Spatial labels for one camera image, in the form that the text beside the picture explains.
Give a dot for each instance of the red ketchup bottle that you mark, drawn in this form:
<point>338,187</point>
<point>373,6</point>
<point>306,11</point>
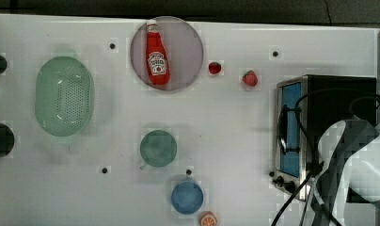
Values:
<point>156,57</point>

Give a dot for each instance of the orange slice toy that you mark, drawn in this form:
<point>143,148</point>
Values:
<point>208,218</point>

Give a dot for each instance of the black toaster oven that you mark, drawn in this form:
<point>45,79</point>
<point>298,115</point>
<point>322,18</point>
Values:
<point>306,107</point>

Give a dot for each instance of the green mug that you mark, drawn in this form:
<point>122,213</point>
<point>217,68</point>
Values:
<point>158,149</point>

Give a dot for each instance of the blue cup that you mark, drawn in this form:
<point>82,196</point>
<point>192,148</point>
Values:
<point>187,197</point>

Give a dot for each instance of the grey round plate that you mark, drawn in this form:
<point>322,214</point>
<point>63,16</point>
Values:
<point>184,51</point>

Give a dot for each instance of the green perforated colander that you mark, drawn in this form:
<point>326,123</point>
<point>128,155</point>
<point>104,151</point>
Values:
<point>64,96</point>

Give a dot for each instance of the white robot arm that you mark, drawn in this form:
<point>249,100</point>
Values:
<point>350,150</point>

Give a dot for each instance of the small red tomato toy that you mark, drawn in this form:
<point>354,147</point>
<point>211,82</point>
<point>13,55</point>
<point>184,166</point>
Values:
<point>215,68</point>

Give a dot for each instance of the black round pan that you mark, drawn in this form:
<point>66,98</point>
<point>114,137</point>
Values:
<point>7,140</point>

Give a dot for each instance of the red strawberry toy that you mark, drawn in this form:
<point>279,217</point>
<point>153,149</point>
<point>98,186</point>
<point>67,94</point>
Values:
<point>250,78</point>

